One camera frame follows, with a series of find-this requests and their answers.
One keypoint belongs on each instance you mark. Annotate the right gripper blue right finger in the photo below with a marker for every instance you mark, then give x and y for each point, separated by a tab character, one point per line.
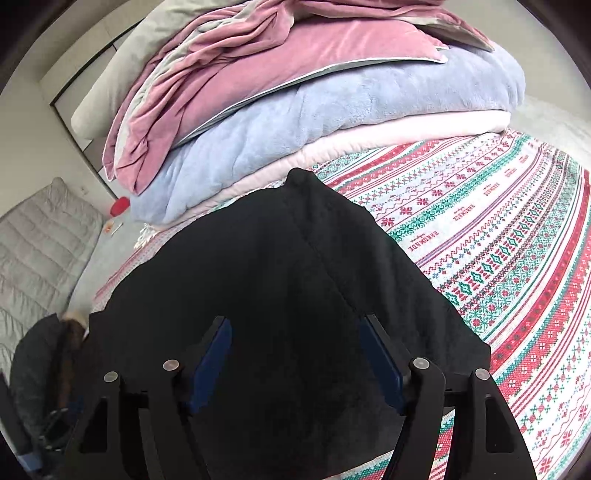
415	388

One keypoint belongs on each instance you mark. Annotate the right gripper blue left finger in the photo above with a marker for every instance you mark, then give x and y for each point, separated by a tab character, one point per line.
176	393

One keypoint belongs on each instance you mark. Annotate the black quilted coat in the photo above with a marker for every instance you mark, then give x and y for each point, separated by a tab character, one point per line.
293	269

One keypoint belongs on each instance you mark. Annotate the folded dark navy jacket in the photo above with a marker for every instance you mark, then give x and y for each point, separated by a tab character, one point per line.
34	373

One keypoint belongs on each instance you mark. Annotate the small white tube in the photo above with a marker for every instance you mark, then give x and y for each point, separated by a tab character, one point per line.
115	228

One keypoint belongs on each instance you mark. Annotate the patterned nordic blanket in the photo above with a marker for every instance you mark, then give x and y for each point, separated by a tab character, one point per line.
500	224

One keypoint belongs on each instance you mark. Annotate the red small object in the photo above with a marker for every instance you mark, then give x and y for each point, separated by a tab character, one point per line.
119	206

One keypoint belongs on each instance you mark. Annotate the grey padded headboard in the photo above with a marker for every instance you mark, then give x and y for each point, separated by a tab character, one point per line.
46	243

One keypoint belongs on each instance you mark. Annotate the pale pink folded blanket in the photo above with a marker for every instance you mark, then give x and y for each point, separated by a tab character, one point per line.
395	132

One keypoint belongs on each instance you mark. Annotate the grey pillow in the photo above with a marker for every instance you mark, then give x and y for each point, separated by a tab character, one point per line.
134	69

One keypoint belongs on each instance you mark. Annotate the light blue fleece blanket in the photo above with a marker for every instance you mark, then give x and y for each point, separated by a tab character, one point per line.
282	123

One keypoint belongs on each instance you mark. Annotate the white sliding wardrobe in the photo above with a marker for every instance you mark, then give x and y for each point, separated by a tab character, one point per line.
68	85

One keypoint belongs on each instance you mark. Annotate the pink velvet blanket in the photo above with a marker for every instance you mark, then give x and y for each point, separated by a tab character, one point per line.
234	55

